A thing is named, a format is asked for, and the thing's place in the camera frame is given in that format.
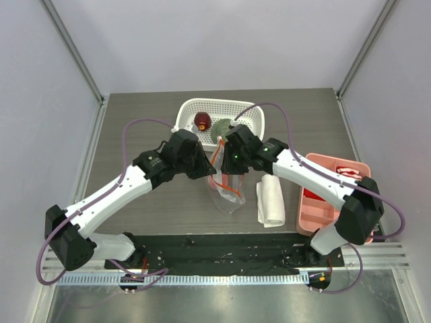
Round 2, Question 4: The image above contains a green fake broccoli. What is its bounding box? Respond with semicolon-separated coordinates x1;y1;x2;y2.
210;118;232;143

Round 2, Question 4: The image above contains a red fake tomato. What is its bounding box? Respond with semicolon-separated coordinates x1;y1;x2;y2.
208;176;216;190

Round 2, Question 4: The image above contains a dark red fake fruit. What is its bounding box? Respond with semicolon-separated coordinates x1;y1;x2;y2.
193;112;211;131

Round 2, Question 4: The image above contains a clear zip top bag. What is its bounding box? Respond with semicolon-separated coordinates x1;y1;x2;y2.
206;137;246;215

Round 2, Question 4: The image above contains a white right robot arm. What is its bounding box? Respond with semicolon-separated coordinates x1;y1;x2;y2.
222;124;384;266

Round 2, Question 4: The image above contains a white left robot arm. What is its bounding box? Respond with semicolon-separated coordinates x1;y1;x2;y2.
45;129;216;271

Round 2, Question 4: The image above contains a white perforated plastic basket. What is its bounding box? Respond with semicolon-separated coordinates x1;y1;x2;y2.
175;98;265;140

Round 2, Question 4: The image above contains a white folded towel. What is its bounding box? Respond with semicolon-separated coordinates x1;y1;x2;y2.
256;174;286;228

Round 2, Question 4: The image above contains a pink divided tray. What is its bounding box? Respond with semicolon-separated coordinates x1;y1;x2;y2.
296;153;371;236

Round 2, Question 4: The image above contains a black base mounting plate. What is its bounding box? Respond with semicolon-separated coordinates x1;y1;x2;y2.
121;233;344;277

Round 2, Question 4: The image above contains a red white striped packet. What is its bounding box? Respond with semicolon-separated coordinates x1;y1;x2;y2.
336;166;363;180

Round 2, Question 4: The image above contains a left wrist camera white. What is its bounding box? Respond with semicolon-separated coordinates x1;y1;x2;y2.
170;123;197;134

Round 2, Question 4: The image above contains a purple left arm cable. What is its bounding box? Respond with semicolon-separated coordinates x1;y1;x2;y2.
36;118;174;286

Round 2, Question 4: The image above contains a white slotted cable duct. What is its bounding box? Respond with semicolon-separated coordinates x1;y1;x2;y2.
57;272;309;287

